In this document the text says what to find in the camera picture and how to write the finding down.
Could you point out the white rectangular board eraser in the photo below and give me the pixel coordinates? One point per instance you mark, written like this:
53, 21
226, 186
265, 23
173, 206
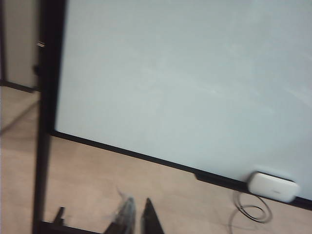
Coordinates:
274, 186

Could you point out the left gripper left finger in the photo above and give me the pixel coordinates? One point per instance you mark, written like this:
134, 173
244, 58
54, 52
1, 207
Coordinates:
125, 217

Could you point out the black metal floor frame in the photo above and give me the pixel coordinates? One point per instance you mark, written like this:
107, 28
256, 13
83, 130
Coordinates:
73, 228

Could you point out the white glass board black frame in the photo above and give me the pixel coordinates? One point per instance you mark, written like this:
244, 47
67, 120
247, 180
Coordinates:
170, 85

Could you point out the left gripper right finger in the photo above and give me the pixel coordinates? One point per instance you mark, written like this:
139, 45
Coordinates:
151, 219

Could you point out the black vertical post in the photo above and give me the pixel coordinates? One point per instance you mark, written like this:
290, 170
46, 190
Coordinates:
48, 97

